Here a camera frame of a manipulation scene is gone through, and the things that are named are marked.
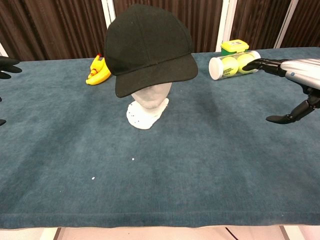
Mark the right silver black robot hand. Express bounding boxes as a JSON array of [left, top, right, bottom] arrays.
[[241, 57, 320, 125]]

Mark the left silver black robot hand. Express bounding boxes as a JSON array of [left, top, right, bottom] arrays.
[[0, 55, 23, 127]]

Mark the black baseball cap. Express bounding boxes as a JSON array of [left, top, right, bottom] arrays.
[[103, 3, 199, 99]]

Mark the white foam mannequin head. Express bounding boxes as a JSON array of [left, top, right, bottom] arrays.
[[126, 81, 173, 131]]

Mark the brown pleated curtain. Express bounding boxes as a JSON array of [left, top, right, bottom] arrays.
[[113, 0, 224, 54], [229, 0, 293, 50], [0, 0, 109, 62], [280, 0, 320, 49]]

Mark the yellow tennis ball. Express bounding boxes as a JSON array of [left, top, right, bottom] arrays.
[[220, 56, 240, 77], [237, 54, 257, 74]]

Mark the yellow green lidded box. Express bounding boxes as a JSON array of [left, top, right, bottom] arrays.
[[220, 38, 250, 57]]

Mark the clear tennis ball tube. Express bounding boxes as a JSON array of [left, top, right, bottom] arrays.
[[208, 50, 262, 81]]

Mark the yellow rubber toy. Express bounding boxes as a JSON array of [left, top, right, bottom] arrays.
[[85, 53, 113, 86]]

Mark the white partition post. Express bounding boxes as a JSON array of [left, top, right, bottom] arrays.
[[0, 41, 10, 58], [273, 0, 300, 49], [215, 0, 238, 53], [100, 0, 116, 27]]

